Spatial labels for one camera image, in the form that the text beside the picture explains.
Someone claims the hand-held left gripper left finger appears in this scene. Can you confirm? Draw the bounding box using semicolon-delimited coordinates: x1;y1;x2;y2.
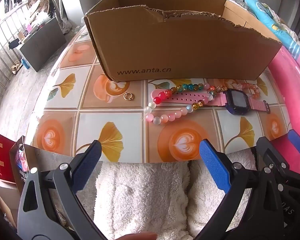
17;140;103;240

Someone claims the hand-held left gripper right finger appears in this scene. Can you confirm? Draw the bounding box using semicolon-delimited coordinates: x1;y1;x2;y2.
199;139;282;240

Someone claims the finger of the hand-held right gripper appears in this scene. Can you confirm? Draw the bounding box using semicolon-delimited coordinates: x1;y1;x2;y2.
256;137;294;180
287;129;300;157

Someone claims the orange bead bracelet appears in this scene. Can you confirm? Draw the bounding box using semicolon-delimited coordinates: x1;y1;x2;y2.
236;81;262;99

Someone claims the pink strap smartwatch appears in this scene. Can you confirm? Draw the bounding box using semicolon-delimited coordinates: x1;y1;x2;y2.
152;89;271;116

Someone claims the multicolour bead bracelet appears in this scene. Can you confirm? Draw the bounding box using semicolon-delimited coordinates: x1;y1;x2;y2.
143;82;228;125

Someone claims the brown cardboard box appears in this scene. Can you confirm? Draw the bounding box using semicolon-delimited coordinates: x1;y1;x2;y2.
84;0;282;82

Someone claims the person's left hand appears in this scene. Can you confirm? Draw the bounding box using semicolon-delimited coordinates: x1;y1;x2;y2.
114;231;158;240

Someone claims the hot pink blanket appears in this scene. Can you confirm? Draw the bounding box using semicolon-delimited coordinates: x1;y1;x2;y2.
266;46;300;175

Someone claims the white fleece garment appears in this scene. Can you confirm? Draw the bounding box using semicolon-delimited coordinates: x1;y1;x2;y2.
94;147;258;240

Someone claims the brown shopping bag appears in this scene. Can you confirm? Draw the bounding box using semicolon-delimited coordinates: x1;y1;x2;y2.
9;136;40;180

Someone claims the red gift bag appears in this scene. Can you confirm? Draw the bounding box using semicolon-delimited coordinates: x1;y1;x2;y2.
0;134;18;183

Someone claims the black cabinet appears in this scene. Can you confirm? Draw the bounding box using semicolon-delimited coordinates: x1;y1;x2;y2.
19;17;67;72

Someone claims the light blue quilt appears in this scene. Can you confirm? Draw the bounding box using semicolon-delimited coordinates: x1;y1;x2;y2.
244;0;300;60

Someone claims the grey hanging cloth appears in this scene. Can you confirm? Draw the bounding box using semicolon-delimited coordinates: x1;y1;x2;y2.
47;0;73;34

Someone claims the metal balcony railing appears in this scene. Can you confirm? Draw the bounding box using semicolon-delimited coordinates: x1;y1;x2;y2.
0;0;55;90

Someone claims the pile of clothes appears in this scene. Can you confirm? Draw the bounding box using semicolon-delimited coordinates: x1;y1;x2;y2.
27;0;55;20

